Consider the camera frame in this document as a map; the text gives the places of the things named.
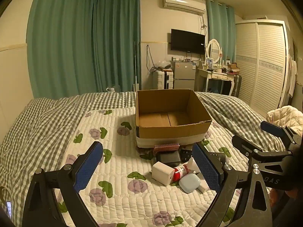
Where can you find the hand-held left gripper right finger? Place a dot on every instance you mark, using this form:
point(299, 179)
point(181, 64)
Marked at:
point(207, 169)

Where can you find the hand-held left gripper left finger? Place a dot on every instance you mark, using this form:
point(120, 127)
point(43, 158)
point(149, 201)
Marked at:
point(87, 166)

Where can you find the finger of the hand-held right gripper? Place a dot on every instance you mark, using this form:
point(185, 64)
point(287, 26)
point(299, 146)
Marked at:
point(246, 144)
point(271, 127)

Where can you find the light blue earbud case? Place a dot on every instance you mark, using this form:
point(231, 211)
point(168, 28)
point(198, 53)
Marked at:
point(189, 183)

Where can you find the black remote control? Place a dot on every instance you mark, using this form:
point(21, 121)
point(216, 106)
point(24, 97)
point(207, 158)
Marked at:
point(185, 155)

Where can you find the red and white tube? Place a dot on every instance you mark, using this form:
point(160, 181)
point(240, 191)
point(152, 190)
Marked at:
point(181, 171)

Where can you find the black power bank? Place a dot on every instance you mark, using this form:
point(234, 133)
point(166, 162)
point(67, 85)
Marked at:
point(169, 158)

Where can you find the white charger plug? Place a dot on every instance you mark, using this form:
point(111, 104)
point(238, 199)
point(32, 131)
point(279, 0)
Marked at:
point(162, 173)

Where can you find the brown leather wallet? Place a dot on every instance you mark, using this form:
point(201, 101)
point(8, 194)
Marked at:
point(165, 148)

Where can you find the cardboard box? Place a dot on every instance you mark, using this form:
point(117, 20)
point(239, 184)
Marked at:
point(165, 128)

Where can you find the white quilted jacket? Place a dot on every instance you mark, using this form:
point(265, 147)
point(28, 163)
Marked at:
point(285, 115)

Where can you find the white floral quilt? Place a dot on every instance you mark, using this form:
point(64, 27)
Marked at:
point(118, 194)

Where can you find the dark suitcase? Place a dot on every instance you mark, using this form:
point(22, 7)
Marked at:
point(237, 85)

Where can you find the hanging white garment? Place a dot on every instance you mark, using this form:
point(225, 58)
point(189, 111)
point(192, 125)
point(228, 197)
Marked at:
point(292, 75)

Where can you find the grey checked blanket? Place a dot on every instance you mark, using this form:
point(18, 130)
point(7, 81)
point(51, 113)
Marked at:
point(47, 123)

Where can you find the white louvred wardrobe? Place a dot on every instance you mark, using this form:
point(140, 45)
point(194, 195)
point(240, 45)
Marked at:
point(262, 63)

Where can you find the small brown box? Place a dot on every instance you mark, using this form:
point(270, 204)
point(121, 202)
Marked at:
point(233, 67)

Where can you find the white dressing table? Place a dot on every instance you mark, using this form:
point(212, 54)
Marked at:
point(219, 76)

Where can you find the silver small fridge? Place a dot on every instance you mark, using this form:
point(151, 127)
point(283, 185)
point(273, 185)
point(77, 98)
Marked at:
point(183, 74)

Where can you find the white oval mirror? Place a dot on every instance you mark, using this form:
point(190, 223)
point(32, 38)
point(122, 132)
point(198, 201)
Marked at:
point(214, 50)

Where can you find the white suitcase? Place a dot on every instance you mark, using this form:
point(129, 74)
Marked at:
point(162, 79)

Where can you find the white mop pole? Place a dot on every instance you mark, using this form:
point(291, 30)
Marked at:
point(135, 71)

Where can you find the narrow green curtain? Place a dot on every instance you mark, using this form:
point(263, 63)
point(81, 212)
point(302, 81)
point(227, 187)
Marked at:
point(219, 28)

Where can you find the clear plastic bag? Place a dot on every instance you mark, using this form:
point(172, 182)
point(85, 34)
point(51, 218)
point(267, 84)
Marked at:
point(163, 65)

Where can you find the wide green curtain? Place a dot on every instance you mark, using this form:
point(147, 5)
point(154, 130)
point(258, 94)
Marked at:
point(61, 40)

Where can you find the white air conditioner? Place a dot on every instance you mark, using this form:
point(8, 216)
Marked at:
point(183, 4)

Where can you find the black wall television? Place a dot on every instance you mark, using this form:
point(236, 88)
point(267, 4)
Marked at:
point(187, 41)

